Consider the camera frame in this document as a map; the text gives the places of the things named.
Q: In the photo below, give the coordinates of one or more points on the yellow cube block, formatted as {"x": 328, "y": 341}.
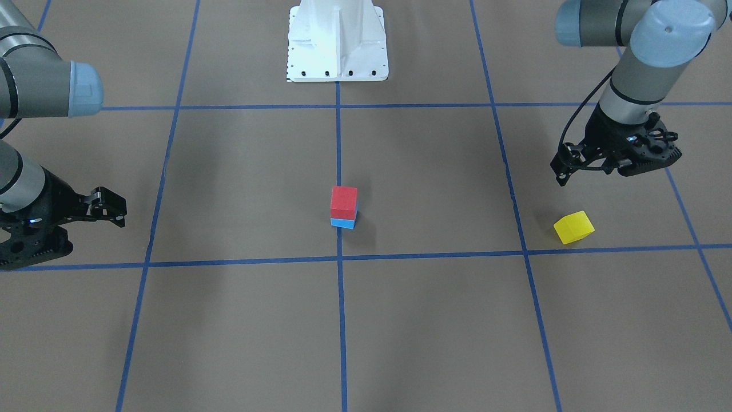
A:
{"x": 573, "y": 227}

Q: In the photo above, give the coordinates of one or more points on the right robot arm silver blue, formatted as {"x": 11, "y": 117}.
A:
{"x": 38, "y": 83}

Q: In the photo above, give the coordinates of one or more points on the red cube block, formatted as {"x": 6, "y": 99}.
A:
{"x": 344, "y": 203}

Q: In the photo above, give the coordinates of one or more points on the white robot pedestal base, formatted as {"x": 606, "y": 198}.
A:
{"x": 337, "y": 41}

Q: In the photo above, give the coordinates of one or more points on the blue cube block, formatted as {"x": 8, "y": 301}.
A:
{"x": 344, "y": 223}

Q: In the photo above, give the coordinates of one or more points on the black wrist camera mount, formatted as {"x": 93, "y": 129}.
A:
{"x": 651, "y": 148}

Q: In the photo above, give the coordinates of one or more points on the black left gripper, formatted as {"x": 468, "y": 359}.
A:
{"x": 602, "y": 133}

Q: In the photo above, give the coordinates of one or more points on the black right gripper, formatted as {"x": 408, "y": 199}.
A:
{"x": 59, "y": 200}

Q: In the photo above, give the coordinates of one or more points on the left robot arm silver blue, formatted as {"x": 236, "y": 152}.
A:
{"x": 660, "y": 39}

